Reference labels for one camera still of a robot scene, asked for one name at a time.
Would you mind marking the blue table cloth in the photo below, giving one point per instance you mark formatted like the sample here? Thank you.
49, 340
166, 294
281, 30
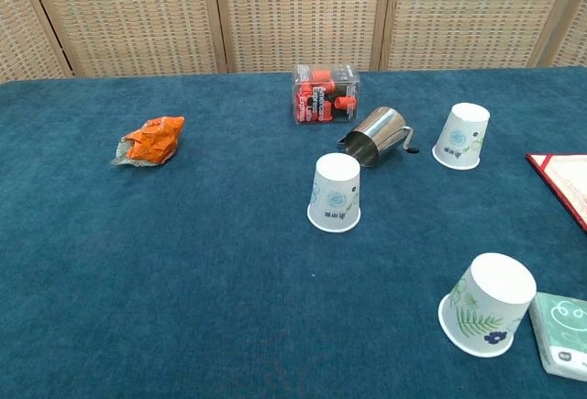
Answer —
183, 257

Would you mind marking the woven folding screen panel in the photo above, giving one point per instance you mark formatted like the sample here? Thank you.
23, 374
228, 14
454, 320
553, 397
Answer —
573, 41
23, 41
128, 14
298, 4
472, 4

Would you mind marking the crumpled orange wrapper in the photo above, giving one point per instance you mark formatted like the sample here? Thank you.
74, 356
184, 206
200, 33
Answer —
153, 140

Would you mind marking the white cup blue flower print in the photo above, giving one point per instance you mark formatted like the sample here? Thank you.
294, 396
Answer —
333, 188
461, 133

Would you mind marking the steel milk pitcher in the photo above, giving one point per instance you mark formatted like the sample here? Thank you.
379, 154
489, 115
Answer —
380, 130

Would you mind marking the red certificate folder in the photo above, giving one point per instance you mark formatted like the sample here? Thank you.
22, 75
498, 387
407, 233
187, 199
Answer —
568, 179

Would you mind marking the clear box red capsules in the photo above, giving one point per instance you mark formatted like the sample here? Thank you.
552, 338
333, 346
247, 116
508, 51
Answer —
321, 96

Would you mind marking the white cup green fern print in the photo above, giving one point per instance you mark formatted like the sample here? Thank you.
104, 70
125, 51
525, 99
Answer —
486, 302

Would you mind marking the green tissue pack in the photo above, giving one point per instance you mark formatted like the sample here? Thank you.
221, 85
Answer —
564, 330

